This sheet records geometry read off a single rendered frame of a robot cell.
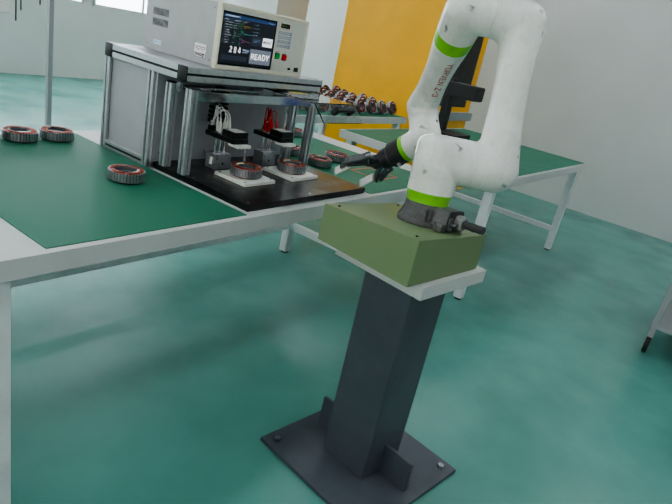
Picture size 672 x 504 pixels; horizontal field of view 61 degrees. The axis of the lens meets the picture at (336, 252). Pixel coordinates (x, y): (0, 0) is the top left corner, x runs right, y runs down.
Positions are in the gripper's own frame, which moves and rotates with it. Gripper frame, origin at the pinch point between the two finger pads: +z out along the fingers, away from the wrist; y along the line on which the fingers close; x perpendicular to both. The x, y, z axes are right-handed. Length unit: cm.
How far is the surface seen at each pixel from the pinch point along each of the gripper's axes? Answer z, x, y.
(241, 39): 1, 34, -51
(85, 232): 3, -49, -92
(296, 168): 13.1, 3.2, -15.0
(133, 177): 24, -17, -72
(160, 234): -2, -46, -75
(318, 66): 344, 445, 330
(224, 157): 25.5, 3.8, -38.6
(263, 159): 27.1, 11.4, -19.5
